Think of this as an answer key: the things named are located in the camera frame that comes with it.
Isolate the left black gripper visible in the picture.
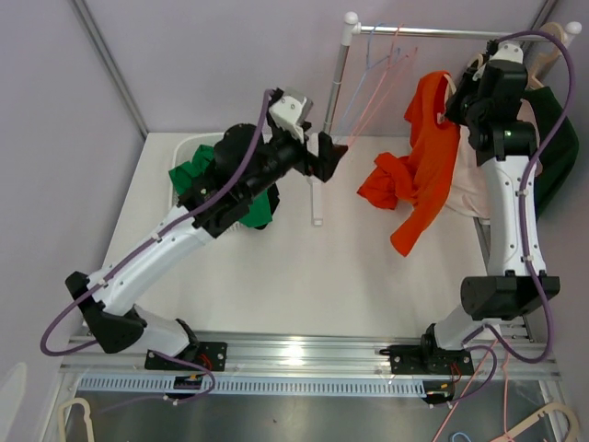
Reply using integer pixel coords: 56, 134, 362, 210
241, 121, 345, 201

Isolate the black t shirt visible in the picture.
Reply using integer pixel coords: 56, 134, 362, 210
249, 184, 280, 230

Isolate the pink wire hanger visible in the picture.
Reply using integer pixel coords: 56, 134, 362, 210
345, 27, 417, 147

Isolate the blue wire hanger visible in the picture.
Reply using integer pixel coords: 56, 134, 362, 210
337, 22, 400, 135

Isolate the orange t shirt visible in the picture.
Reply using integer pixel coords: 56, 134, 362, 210
357, 71, 460, 257

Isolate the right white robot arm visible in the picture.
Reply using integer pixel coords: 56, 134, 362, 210
419, 59, 560, 373

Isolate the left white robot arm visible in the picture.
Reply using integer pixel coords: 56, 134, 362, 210
65, 88, 348, 369

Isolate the dark green t shirt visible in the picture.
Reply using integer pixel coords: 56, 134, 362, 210
524, 87, 579, 218

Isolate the white t shirt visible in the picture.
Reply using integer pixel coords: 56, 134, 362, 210
441, 99, 537, 220

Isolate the blue hanger on floor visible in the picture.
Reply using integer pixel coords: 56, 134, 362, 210
450, 432, 471, 442

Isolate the wooden hanger on floor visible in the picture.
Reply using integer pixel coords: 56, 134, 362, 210
491, 402, 580, 442

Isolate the beige hanger on floor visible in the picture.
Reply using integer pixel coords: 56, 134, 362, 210
55, 398, 97, 442

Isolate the silver clothes rack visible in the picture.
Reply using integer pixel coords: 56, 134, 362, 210
306, 9, 584, 228

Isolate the white perforated basket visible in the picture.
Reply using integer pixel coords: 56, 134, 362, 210
167, 133, 223, 206

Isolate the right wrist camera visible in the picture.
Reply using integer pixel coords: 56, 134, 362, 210
485, 40, 524, 64

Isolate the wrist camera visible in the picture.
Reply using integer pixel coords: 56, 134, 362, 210
485, 40, 524, 64
268, 88, 314, 144

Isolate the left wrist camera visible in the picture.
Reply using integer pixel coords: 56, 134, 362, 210
268, 88, 314, 144

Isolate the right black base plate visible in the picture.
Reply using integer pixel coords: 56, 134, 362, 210
378, 344, 474, 376

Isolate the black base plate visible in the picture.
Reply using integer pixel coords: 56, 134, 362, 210
378, 344, 474, 376
144, 342, 228, 372

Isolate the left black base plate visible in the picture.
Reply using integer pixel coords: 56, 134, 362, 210
144, 342, 228, 372

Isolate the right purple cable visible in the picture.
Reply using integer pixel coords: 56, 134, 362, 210
459, 29, 577, 411

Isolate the pink cable on floor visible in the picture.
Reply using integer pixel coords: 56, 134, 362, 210
432, 338, 513, 442

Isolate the aluminium mounting rail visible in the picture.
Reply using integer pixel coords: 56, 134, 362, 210
58, 333, 561, 382

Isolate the white slotted cable duct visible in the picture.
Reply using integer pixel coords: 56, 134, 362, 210
78, 374, 426, 398

